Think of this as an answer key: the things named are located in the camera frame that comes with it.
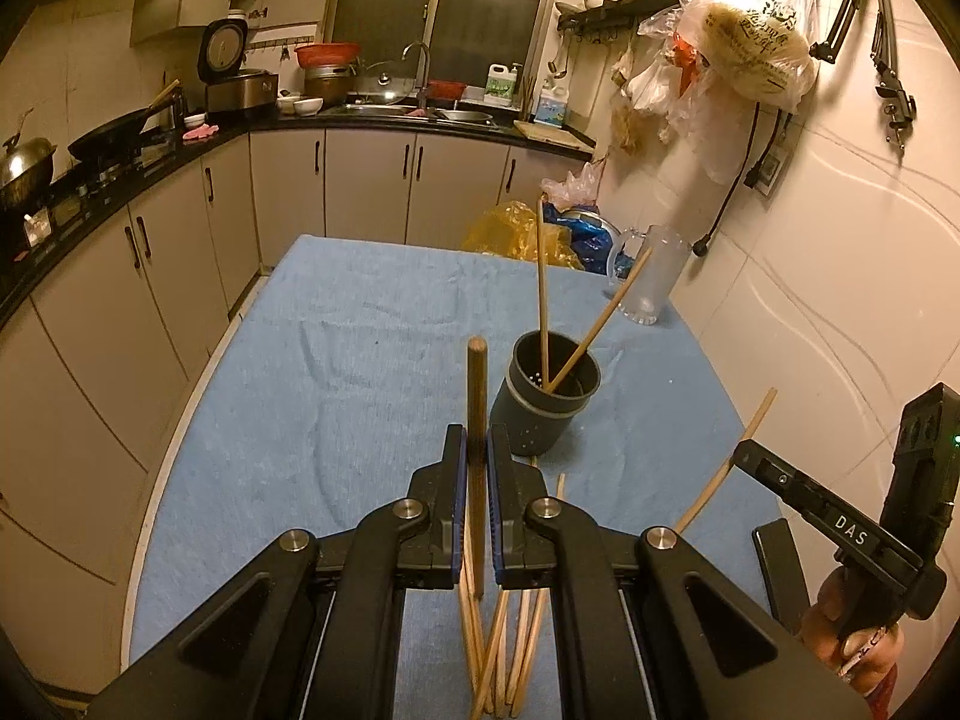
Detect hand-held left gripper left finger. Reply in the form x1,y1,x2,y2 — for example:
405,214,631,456
86,424,468,720

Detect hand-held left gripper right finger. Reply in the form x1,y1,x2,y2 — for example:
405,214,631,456
487,424,871,720

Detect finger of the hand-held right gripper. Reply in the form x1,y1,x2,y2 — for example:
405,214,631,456
752,518,813,632
730,439,925,580

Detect black utensil holder cup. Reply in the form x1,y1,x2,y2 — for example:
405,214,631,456
490,330,603,458

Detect pile of wooden chopsticks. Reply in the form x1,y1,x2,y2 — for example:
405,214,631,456
457,472,567,719

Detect dark wooden chopstick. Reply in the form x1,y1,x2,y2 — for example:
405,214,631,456
466,337,490,602

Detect person's right hand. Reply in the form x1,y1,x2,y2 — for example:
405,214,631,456
798,565,902,699

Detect blue table cloth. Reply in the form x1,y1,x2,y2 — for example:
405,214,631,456
127,234,788,720

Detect yellow plastic bag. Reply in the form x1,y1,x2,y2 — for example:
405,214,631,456
461,200,584,272

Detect blue plastic bag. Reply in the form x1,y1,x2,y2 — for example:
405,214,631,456
544,202,617,275

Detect pale pink plastic bag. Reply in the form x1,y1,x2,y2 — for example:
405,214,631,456
541,157,605,212

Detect grey lower kitchen cabinets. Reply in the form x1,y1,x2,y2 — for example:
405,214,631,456
0,127,595,693

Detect wooden cutting board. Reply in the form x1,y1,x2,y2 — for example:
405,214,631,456
513,119,598,152

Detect steel sink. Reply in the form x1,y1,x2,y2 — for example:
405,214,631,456
328,100,497,129

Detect white bottle blue label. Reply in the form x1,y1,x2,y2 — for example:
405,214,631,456
533,76,568,128

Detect white bottle green label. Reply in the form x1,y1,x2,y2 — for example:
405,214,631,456
483,63,521,108

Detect glass pot lid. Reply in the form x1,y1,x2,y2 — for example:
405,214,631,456
352,60,418,107

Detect black kitchen counter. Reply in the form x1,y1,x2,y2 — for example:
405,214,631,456
0,106,599,302

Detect clear hanging plastic bags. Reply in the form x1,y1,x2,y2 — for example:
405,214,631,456
610,7,745,185

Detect brown cooking pot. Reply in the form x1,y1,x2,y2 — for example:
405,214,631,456
303,64,354,108

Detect steel faucet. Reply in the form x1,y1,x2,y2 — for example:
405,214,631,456
402,40,434,111

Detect red basin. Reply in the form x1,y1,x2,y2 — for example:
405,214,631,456
293,42,362,71

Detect rice cooker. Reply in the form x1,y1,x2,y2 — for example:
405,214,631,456
197,16,279,116

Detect wooden spatula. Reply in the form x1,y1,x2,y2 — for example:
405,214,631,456
145,79,182,118

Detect black frying pan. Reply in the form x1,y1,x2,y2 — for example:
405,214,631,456
67,106,163,164

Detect dark kitchen window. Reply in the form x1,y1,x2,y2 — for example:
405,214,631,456
328,0,565,92

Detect steel wok with lid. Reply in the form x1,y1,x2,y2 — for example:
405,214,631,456
0,109,59,212

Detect black power cable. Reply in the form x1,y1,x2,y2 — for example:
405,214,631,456
691,101,763,257

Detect wall power socket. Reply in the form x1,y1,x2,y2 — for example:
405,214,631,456
742,142,790,198

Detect black wall shelf rack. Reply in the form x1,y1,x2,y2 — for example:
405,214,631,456
555,0,685,36

